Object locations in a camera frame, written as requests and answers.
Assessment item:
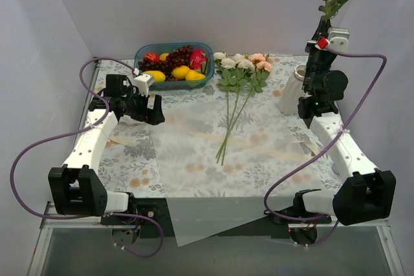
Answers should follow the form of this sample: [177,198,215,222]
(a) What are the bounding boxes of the cream ribbon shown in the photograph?
[108,128,313,162]

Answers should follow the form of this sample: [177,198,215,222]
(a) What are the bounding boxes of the white wrapping paper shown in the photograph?
[151,100,321,246]

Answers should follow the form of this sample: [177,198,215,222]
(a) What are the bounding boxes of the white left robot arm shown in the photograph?
[48,73,165,224]

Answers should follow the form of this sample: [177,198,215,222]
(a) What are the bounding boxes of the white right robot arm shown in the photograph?
[292,19,397,226]

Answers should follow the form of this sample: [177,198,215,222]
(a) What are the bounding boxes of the white ribbed vase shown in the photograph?
[278,65,306,116]

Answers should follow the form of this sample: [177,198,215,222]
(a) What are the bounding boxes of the yellow mango left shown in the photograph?
[144,70,166,83]

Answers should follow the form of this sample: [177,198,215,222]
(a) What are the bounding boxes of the yellow mango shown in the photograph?
[185,70,206,81]
[144,70,166,83]

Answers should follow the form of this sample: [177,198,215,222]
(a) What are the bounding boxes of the yellow lemon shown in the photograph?
[171,65,190,80]

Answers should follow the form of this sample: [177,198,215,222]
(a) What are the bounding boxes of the red apple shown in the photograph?
[143,52,160,62]

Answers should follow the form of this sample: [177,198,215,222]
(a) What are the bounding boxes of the teal plastic fruit basket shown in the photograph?
[134,42,215,90]

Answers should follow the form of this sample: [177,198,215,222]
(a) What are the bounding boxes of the yellow mango right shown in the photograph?
[185,70,206,81]

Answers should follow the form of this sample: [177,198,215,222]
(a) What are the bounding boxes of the orange fruit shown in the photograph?
[159,53,169,61]

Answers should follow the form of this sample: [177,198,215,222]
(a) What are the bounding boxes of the dark red grape bunch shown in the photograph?
[137,45,194,82]

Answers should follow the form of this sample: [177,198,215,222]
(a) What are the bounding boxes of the peach rose stem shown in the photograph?
[219,53,273,167]

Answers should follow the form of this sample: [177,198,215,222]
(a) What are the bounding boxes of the red dragon fruit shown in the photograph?
[189,48,208,74]

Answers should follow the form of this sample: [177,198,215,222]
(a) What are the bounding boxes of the floral tablecloth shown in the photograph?
[98,56,341,197]

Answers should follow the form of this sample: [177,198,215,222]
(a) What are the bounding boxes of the white rose stem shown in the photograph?
[216,63,245,165]

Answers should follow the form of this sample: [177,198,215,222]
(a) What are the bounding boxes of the cream rose stem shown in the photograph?
[213,52,228,72]

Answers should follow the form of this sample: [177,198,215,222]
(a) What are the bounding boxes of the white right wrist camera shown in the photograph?
[307,28,351,52]

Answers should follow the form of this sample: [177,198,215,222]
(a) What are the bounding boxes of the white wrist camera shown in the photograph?
[307,28,351,52]
[132,68,155,96]

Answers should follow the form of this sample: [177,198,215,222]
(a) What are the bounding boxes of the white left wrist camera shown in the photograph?
[132,68,155,96]

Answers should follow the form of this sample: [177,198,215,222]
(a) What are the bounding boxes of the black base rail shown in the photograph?
[100,196,316,244]

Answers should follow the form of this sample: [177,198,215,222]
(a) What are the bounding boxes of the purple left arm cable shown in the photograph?
[9,58,164,259]

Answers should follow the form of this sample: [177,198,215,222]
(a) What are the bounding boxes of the aluminium frame rail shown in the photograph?
[288,217,389,229]

